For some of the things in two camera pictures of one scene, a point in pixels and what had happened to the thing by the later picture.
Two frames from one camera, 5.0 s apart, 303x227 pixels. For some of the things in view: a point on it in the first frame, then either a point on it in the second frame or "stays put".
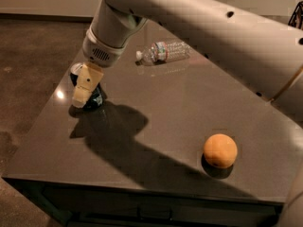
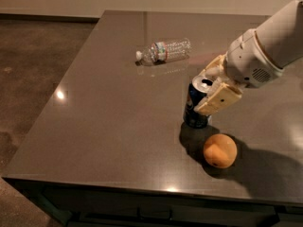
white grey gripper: x=101 y=53 to x=249 y=60
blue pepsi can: x=98 y=97 to x=197 y=89
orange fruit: x=220 y=150 stays put
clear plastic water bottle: x=162 y=52 stays put
